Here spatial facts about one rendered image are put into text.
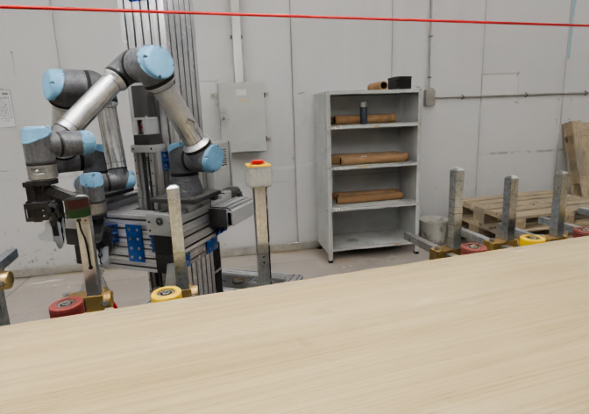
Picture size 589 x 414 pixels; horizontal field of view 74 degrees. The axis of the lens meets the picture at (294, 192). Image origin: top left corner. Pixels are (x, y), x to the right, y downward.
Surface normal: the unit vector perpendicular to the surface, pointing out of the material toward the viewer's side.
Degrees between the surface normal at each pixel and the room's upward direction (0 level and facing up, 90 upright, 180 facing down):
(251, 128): 90
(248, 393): 0
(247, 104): 90
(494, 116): 90
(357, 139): 90
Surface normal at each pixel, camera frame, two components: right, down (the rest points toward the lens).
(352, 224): 0.19, 0.18
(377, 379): -0.04, -0.98
